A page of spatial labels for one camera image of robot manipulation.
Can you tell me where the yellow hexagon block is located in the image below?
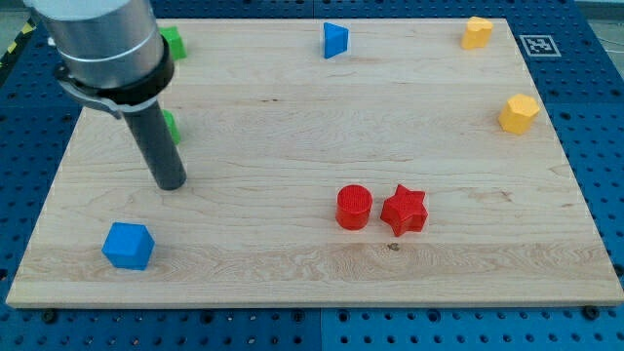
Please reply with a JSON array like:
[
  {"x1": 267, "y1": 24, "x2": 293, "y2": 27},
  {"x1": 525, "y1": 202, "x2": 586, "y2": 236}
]
[{"x1": 498, "y1": 94, "x2": 540, "y2": 135}]

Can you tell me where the green circle block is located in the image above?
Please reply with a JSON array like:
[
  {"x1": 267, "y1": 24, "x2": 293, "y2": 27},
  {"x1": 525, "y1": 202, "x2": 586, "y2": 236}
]
[{"x1": 162, "y1": 109, "x2": 181, "y2": 145}]

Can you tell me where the blue triangle block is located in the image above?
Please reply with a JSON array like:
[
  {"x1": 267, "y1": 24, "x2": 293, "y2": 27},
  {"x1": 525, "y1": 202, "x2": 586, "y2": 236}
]
[{"x1": 323, "y1": 22, "x2": 349, "y2": 59}]

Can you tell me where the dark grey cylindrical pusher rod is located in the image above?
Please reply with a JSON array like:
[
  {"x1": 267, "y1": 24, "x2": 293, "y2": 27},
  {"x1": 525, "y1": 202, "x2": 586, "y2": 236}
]
[{"x1": 124, "y1": 100, "x2": 186, "y2": 190}]

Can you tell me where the yellow heart block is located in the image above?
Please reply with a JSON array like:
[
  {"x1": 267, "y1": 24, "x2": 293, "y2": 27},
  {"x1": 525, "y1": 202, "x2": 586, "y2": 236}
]
[{"x1": 460, "y1": 17, "x2": 493, "y2": 50}]

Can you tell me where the wooden board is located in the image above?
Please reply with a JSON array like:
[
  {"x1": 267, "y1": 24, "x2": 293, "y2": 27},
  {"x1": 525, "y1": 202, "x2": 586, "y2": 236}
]
[{"x1": 7, "y1": 19, "x2": 623, "y2": 309}]

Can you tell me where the red cylinder block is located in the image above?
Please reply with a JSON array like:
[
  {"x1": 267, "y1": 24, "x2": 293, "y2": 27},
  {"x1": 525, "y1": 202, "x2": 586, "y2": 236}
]
[{"x1": 335, "y1": 184, "x2": 372, "y2": 230}]

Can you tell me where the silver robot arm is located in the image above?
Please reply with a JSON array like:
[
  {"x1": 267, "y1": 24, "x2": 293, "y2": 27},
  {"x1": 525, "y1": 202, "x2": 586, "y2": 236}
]
[{"x1": 24, "y1": 0, "x2": 186, "y2": 190}]

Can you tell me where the fiducial marker tag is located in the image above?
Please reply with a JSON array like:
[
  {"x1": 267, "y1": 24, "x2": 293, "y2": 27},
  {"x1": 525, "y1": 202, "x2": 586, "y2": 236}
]
[{"x1": 520, "y1": 34, "x2": 561, "y2": 58}]

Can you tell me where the red star block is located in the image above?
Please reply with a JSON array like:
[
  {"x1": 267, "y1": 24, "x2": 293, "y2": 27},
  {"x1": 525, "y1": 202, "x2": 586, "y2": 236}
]
[{"x1": 380, "y1": 184, "x2": 428, "y2": 237}]

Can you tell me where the blue cube block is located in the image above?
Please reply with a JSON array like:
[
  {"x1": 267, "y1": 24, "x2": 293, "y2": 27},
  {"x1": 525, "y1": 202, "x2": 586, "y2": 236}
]
[{"x1": 101, "y1": 222, "x2": 155, "y2": 270}]

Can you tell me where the green block at top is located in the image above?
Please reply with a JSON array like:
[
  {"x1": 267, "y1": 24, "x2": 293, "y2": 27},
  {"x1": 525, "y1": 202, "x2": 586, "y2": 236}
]
[{"x1": 159, "y1": 26, "x2": 187, "y2": 60}]

